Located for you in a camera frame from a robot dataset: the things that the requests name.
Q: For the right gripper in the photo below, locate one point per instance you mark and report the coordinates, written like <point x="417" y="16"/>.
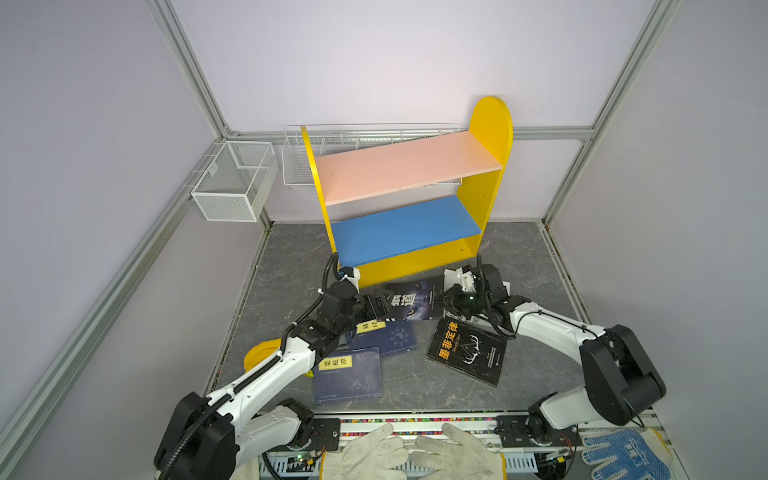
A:
<point x="452" y="297"/>

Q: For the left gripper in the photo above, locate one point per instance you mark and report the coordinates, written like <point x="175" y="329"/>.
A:
<point x="372" y="313"/>

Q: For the black book orange title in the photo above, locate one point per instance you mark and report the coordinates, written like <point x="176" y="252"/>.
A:
<point x="468" y="350"/>

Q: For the dark wolf cover book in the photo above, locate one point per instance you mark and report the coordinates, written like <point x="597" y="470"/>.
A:
<point x="416" y="300"/>

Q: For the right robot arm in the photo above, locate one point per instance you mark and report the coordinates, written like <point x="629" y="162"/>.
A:
<point x="619" y="379"/>

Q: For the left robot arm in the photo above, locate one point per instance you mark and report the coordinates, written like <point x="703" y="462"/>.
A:
<point x="210" y="437"/>

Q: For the navy book top of pile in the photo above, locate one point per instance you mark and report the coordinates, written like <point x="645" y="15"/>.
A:
<point x="390" y="338"/>

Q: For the navy book front left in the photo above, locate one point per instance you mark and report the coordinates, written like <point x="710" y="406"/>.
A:
<point x="348" y="375"/>

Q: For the yellow banana bunch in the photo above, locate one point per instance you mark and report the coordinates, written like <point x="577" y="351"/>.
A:
<point x="259" y="353"/>

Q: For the yellow shelf with pink and blue boards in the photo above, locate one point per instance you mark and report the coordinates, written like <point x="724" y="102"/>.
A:
<point x="388" y="245"/>

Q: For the white work glove centre left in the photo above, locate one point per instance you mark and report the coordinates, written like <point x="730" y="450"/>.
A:
<point x="376" y="455"/>

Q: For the white work glove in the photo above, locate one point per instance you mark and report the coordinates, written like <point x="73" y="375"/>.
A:
<point x="460" y="457"/>
<point x="376" y="455"/>

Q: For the white work glove centre right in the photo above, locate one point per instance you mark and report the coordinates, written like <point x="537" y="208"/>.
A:
<point x="460" y="457"/>

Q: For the white mesh box basket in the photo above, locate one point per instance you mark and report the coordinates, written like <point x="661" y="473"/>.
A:
<point x="236" y="183"/>

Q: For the blue dotted knit glove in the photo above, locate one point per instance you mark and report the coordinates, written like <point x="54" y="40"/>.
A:
<point x="628" y="454"/>

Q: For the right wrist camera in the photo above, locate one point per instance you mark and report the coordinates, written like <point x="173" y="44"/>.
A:
<point x="461" y="277"/>

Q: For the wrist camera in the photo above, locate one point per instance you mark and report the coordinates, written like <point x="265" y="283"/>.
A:
<point x="461" y="277"/>
<point x="349" y="274"/>

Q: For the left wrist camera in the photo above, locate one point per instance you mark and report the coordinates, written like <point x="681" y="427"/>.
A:
<point x="349" y="274"/>

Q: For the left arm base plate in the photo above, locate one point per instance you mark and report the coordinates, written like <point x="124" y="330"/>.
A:
<point x="320" y="434"/>

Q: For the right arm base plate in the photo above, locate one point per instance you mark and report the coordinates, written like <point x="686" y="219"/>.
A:
<point x="523" y="430"/>

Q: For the white wire rack basket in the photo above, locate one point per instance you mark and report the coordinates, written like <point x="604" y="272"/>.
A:
<point x="328" y="139"/>

